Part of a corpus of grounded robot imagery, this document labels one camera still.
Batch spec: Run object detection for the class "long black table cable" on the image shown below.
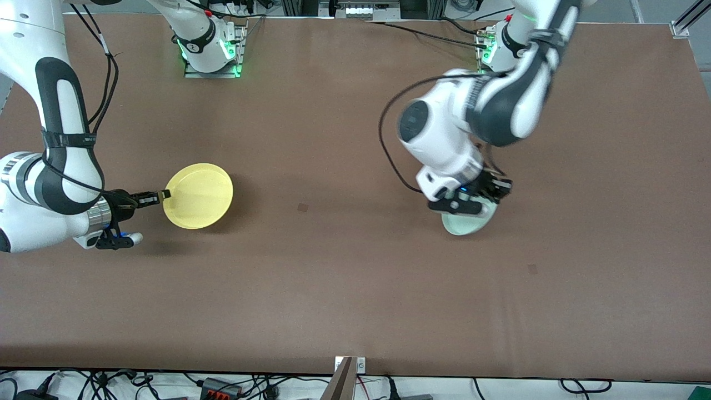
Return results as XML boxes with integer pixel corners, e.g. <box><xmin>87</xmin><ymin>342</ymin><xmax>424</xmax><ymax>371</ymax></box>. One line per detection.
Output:
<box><xmin>364</xmin><ymin>19</ymin><xmax>489</xmax><ymax>49</ymax></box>

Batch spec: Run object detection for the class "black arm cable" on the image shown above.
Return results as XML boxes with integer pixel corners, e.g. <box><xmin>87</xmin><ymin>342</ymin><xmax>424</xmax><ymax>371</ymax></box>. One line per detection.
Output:
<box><xmin>379</xmin><ymin>75</ymin><xmax>479</xmax><ymax>193</ymax></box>
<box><xmin>42</xmin><ymin>3</ymin><xmax>121</xmax><ymax>195</ymax></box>

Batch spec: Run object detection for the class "yellow round plate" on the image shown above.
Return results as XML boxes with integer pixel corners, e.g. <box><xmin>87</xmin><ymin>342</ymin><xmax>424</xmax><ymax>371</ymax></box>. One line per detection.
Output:
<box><xmin>163</xmin><ymin>163</ymin><xmax>234</xmax><ymax>229</ymax></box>

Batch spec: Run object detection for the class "pale green round plate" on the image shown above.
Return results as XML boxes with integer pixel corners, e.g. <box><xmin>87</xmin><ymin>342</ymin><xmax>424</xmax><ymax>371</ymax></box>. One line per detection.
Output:
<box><xmin>442</xmin><ymin>200</ymin><xmax>499</xmax><ymax>236</ymax></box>

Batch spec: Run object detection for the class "black red connector block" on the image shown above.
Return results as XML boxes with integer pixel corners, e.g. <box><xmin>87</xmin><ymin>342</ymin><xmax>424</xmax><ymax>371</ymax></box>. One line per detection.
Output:
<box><xmin>200</xmin><ymin>378</ymin><xmax>243</xmax><ymax>399</ymax></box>

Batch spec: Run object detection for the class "short black table cable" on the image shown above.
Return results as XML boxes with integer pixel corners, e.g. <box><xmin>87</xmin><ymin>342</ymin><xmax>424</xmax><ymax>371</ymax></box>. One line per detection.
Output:
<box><xmin>439</xmin><ymin>18</ymin><xmax>482</xmax><ymax>36</ymax></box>

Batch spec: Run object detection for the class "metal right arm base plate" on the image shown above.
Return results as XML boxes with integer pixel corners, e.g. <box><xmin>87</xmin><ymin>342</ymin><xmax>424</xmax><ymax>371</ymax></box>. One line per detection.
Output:
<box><xmin>184</xmin><ymin>23</ymin><xmax>246</xmax><ymax>78</ymax></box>

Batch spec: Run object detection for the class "black looped cable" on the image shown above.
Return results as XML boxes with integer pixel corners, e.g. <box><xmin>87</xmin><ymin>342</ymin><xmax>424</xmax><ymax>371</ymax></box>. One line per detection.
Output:
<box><xmin>560</xmin><ymin>378</ymin><xmax>613</xmax><ymax>394</ymax></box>

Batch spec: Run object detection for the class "grey device with sockets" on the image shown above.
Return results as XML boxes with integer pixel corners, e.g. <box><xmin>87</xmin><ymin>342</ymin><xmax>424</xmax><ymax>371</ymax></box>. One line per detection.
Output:
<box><xmin>333</xmin><ymin>0</ymin><xmax>400</xmax><ymax>21</ymax></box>

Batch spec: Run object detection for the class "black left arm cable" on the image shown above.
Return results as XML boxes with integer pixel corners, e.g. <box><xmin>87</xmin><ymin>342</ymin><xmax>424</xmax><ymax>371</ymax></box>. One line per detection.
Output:
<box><xmin>379</xmin><ymin>75</ymin><xmax>479</xmax><ymax>193</ymax></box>

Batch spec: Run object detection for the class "grey metal camera post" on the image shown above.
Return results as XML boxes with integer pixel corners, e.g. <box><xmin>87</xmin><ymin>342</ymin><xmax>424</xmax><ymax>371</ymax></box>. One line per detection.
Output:
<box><xmin>319</xmin><ymin>357</ymin><xmax>357</xmax><ymax>400</ymax></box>

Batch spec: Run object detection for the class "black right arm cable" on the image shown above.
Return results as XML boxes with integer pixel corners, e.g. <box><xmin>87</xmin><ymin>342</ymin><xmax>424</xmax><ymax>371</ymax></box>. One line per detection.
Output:
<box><xmin>42</xmin><ymin>3</ymin><xmax>121</xmax><ymax>195</ymax></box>

